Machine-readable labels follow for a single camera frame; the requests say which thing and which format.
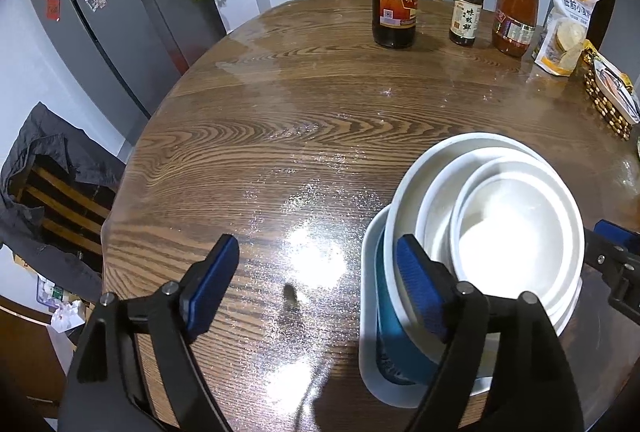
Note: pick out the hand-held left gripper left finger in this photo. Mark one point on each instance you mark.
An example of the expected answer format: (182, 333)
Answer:
(212, 287)

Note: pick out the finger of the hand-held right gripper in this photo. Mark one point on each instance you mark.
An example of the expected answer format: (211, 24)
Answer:
(617, 277)
(620, 237)

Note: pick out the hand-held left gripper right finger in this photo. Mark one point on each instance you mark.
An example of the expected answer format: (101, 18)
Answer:
(420, 292)

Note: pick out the white ribbed bowl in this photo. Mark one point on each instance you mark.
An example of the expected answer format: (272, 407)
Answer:
(435, 222)

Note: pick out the stack of white bowls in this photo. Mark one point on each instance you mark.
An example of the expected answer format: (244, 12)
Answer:
(405, 212)

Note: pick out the small thick-rimmed white bowl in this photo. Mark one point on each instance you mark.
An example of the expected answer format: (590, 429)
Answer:
(515, 237)

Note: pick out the dark blue patterned plate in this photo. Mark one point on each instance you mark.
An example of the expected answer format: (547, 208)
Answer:
(395, 369)

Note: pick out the wooden bead trivet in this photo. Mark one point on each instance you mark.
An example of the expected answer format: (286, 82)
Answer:
(605, 111)

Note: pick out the white rectangular dish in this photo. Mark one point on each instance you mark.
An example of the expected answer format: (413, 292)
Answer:
(627, 104)

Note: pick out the crumpled white tissue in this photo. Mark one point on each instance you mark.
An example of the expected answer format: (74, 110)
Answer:
(67, 318)

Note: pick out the small cardboard box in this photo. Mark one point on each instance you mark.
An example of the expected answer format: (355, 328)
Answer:
(50, 292)

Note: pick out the wooden slatted chair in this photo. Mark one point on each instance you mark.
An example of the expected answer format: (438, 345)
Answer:
(65, 207)

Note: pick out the yellow snack packet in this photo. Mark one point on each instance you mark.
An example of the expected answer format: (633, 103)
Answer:
(612, 64)

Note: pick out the white and yellow flour bag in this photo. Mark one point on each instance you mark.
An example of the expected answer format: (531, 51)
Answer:
(567, 36)

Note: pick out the chair with dark cloth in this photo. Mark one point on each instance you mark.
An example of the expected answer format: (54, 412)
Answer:
(50, 136)

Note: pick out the red sauce jar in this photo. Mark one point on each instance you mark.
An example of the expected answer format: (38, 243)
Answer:
(517, 11)

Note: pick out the grey refrigerator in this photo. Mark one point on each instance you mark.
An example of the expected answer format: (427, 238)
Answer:
(125, 26)

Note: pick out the red square fridge decal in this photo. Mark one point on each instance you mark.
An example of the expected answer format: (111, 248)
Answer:
(53, 8)

